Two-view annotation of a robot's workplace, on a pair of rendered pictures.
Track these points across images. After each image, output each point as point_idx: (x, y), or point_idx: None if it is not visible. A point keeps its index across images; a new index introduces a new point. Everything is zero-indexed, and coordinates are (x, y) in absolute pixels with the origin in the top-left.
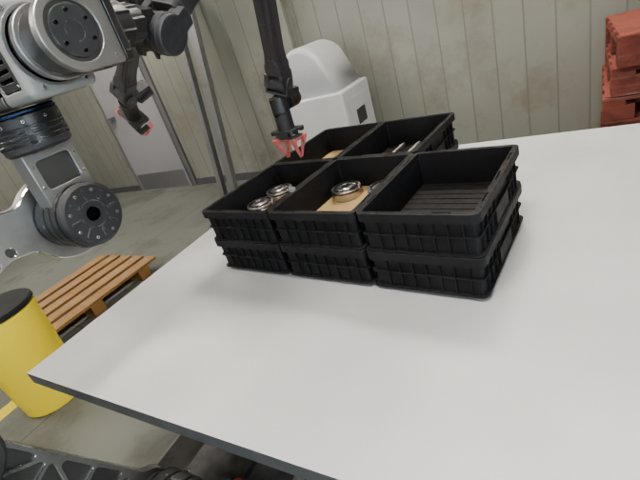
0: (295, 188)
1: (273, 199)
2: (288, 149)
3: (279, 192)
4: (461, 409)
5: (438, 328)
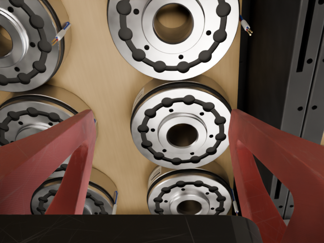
0: (279, 209)
1: (71, 113)
2: (74, 150)
3: (47, 73)
4: None
5: None
